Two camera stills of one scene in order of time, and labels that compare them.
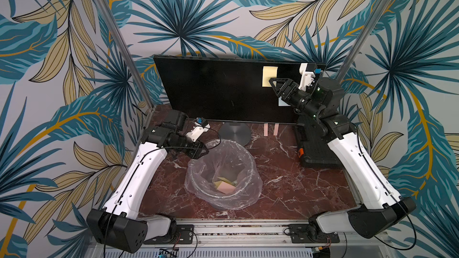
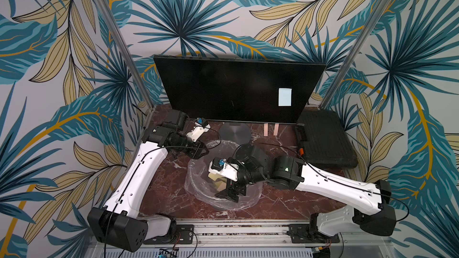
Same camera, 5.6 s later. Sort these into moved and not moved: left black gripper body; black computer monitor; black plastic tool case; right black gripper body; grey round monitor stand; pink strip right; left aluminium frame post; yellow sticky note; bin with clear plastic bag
Moved: right black gripper body; yellow sticky note
Not moved: black plastic tool case; grey round monitor stand; black computer monitor; left black gripper body; pink strip right; left aluminium frame post; bin with clear plastic bag
